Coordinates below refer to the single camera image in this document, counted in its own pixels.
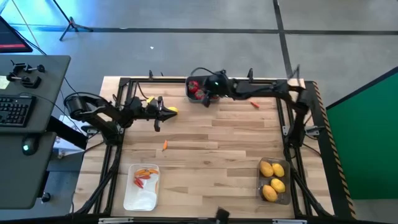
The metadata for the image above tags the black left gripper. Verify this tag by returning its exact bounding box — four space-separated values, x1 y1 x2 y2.
141 95 178 132

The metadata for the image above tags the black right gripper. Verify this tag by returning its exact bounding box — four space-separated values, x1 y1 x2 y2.
201 71 233 108

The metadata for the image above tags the blue-grey plastic basket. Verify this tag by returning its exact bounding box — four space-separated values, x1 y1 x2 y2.
185 75 222 104

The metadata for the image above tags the white plastic tray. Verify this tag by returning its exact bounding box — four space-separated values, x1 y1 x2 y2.
123 163 161 212

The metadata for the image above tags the dark grey desk top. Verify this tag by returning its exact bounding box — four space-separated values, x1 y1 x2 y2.
0 55 72 134
0 132 57 210

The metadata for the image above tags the black floor tripod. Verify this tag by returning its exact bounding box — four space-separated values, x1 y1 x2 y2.
51 0 94 42

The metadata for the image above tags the grey translucent basket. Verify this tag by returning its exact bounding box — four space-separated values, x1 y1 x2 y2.
256 157 292 206

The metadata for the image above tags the black computer mouse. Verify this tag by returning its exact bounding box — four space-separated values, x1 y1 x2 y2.
21 135 40 156

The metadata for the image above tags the black keyboard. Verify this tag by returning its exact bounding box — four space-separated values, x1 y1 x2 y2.
0 95 37 128

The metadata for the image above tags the green panel board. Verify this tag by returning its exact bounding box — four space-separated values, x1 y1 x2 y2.
325 67 398 200

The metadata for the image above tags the black monitor red stripe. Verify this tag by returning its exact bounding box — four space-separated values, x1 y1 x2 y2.
0 15 34 54

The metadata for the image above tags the black aluminium table frame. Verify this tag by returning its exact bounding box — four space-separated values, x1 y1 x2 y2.
73 76 335 218

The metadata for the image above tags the silver frame plate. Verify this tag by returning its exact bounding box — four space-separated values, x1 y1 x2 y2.
98 217 134 224
272 218 307 224

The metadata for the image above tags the black table-level camera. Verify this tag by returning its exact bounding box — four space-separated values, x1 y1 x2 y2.
215 207 230 224

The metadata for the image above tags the black clamp mount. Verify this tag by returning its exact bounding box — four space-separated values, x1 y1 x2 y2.
6 60 46 90

